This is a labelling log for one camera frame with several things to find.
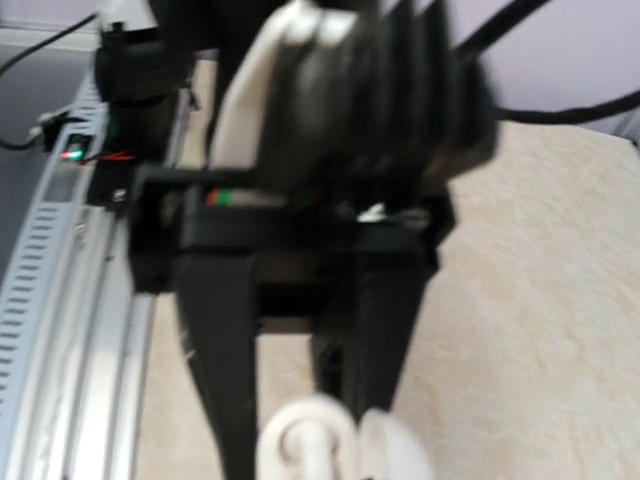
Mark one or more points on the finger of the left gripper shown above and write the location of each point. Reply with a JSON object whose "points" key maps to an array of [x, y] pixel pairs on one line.
{"points": [[217, 304]]}

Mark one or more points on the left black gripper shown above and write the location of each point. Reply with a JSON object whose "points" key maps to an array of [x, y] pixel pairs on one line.
{"points": [[388, 116]]}

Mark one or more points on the white earbud charging case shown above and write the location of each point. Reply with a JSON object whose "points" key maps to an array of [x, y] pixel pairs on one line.
{"points": [[316, 437]]}

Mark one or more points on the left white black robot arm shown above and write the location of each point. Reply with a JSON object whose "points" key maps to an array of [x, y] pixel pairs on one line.
{"points": [[208, 40]]}

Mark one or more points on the front aluminium rail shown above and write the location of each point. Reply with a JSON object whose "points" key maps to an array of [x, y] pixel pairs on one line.
{"points": [[74, 332]]}

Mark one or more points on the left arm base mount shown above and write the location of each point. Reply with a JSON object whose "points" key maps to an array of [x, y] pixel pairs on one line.
{"points": [[110, 183]]}

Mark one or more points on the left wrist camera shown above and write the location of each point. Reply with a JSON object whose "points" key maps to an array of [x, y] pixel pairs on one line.
{"points": [[242, 110]]}

